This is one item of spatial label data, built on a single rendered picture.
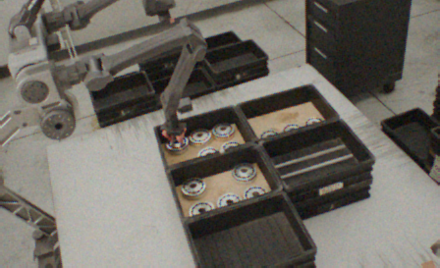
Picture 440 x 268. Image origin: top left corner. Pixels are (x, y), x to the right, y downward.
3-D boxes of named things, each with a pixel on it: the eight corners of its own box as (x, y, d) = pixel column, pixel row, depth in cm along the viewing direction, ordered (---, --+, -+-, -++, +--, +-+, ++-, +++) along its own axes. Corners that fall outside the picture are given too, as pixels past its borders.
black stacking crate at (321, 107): (258, 162, 210) (256, 142, 203) (237, 124, 233) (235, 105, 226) (340, 137, 217) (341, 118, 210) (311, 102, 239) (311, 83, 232)
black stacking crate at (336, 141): (285, 210, 187) (284, 189, 180) (258, 162, 210) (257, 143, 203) (374, 181, 193) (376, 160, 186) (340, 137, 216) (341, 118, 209)
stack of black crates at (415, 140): (456, 171, 279) (464, 142, 265) (415, 188, 273) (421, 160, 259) (413, 134, 310) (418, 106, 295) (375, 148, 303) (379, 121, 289)
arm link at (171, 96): (186, 26, 172) (195, 48, 167) (199, 26, 175) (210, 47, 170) (157, 97, 204) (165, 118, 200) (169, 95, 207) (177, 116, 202)
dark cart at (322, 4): (334, 116, 357) (338, 5, 301) (305, 86, 391) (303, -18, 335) (400, 92, 370) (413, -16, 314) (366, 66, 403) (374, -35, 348)
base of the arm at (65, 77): (59, 88, 167) (48, 59, 160) (81, 81, 169) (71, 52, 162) (61, 100, 161) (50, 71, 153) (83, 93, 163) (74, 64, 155)
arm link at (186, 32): (192, 9, 165) (202, 29, 161) (199, 31, 177) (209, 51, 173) (75, 60, 164) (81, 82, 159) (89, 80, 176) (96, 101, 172)
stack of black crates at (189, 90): (168, 144, 331) (158, 105, 310) (157, 121, 353) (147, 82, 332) (221, 127, 339) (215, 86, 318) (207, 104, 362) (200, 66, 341)
